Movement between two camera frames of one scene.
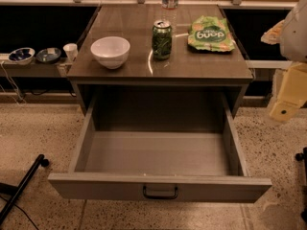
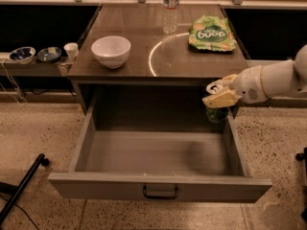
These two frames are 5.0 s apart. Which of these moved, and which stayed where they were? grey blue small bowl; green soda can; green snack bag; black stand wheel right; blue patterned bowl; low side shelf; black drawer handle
Moved: green soda can
Stayed: grey blue small bowl; black stand wheel right; blue patterned bowl; green snack bag; low side shelf; black drawer handle
